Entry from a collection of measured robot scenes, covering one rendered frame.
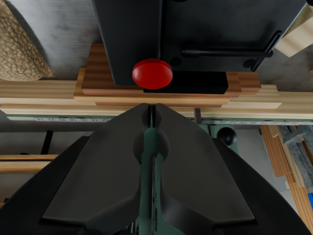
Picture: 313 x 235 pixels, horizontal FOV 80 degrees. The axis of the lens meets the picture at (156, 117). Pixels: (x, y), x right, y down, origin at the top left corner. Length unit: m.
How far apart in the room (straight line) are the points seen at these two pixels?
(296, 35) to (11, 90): 0.42
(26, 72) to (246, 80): 0.32
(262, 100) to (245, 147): 2.56
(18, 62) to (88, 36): 0.10
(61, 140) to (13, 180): 0.77
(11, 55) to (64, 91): 0.09
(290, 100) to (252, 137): 2.60
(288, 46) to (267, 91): 0.12
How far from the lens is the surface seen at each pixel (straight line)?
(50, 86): 0.38
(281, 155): 2.08
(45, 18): 0.29
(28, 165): 2.66
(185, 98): 0.29
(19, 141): 3.46
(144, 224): 0.46
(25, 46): 0.32
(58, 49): 0.32
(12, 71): 0.34
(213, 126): 0.27
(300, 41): 0.29
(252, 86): 0.31
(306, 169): 1.28
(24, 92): 0.39
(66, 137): 3.10
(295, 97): 0.45
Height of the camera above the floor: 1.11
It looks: 28 degrees down
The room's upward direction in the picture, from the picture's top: 180 degrees counter-clockwise
